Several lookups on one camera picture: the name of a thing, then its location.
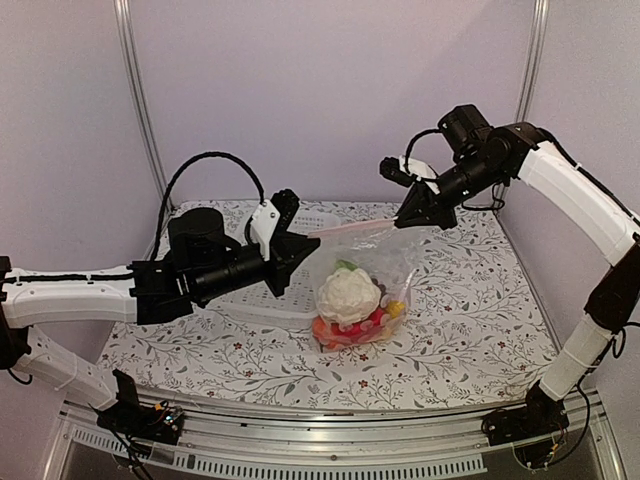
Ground right aluminium frame post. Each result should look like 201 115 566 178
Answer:
515 0 550 122

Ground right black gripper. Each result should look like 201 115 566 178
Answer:
397 152 506 229

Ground red toy bell pepper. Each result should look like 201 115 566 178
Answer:
330 308 391 344

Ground white toy cauliflower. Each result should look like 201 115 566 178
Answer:
316 268 381 326

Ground front aluminium rail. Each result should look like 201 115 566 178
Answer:
44 388 631 479

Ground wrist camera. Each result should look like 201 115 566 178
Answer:
379 156 440 193
245 189 300 262

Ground floral table mat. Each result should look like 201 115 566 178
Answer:
99 211 556 410

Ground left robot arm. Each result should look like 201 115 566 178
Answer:
1 189 320 434

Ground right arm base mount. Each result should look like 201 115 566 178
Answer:
481 392 569 446

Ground white plastic basket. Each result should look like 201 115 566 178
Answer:
214 209 344 331

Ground dark purple toy grapes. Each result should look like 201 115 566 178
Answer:
374 281 387 298

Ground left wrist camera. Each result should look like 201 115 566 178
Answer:
245 189 300 262

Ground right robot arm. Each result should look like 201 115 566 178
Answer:
380 104 639 436

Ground aluminium frame post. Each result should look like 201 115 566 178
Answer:
515 0 550 122
113 0 167 198

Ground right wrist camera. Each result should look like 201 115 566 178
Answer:
379 156 440 193

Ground small green toy vegetable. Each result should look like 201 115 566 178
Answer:
335 260 358 271

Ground clear zip top bag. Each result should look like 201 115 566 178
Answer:
306 219 423 352

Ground yellow toy corn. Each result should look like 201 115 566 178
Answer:
385 300 406 319

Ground left aluminium frame post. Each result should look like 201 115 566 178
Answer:
113 0 167 198

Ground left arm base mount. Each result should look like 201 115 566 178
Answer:
96 370 184 445

